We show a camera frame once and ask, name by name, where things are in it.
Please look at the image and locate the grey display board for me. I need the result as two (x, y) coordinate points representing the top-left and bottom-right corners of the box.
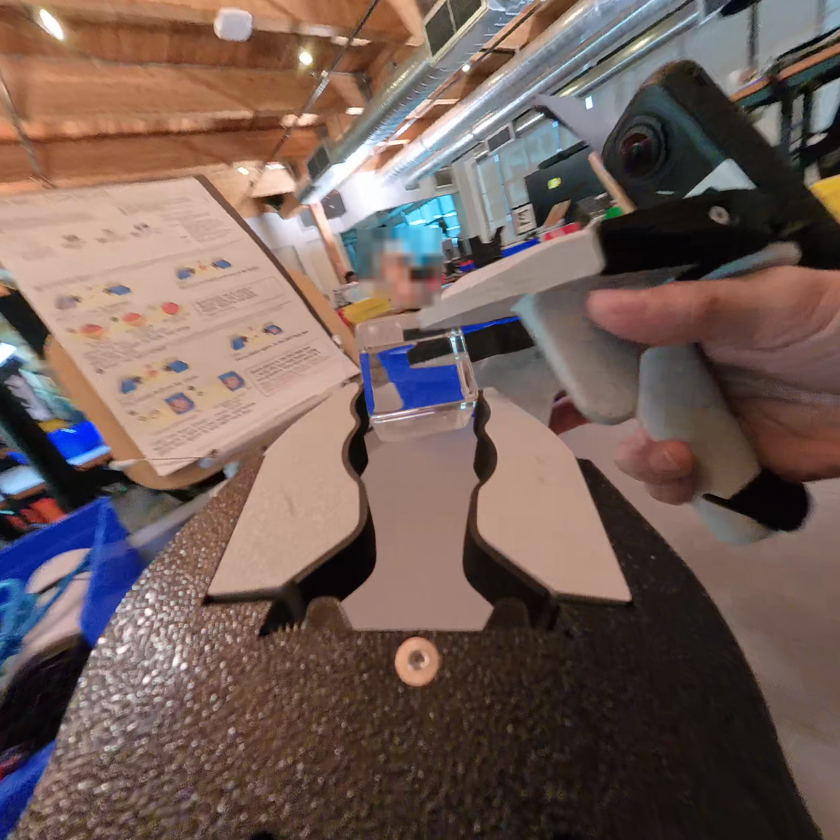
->
(533, 94), (631, 158)

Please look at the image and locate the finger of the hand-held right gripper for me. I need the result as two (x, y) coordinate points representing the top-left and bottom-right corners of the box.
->
(459, 320), (536, 363)
(415, 225), (606, 330)

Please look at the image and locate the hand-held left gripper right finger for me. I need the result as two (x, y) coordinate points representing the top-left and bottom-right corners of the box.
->
(463, 387), (634, 626)

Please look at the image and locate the instruction sheet board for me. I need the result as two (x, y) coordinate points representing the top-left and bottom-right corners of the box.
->
(0, 174), (362, 490)

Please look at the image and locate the black monitor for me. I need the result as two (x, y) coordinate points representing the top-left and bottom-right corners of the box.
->
(524, 141), (608, 224)

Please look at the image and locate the clear acrylic cube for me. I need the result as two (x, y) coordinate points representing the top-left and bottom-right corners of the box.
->
(356, 318), (479, 442)

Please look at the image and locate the ceiling vent grille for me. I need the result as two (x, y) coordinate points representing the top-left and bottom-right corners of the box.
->
(423, 0), (492, 61)

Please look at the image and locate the person's right hand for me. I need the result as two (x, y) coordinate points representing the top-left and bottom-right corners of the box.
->
(550, 266), (840, 506)

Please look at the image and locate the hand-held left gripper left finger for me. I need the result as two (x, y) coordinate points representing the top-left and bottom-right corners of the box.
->
(205, 382), (378, 621)

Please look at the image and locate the silver ventilation duct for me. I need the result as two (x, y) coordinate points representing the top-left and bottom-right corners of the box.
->
(298, 0), (706, 198)

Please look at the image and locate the wooden standing desk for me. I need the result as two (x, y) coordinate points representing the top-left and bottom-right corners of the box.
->
(728, 39), (840, 178)

